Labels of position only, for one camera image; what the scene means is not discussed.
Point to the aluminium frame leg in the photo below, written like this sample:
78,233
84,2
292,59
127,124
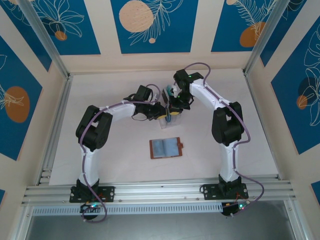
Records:
296,225
21,225

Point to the dark brown credit card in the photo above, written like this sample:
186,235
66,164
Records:
165,96

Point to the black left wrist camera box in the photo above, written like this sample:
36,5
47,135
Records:
143,93

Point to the aluminium mounting rail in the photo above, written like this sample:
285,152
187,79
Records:
160,192

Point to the small controller board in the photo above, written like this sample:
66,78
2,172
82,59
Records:
86,208
228,210

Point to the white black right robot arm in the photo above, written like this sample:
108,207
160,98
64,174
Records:
201,96

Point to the aluminium side rail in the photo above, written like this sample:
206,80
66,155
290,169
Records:
262,125
59,112

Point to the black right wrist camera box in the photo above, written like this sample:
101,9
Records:
181,76

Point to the aluminium frame post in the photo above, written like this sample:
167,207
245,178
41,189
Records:
275,35
44,35

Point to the clear acrylic card stand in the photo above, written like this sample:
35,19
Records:
175,123

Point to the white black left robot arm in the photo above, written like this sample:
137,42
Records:
91,165

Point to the brown leather card holder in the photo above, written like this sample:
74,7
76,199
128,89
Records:
165,147

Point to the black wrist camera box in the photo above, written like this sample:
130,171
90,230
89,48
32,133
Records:
143,93
181,76

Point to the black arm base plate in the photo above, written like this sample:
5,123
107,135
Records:
208,192
107,193

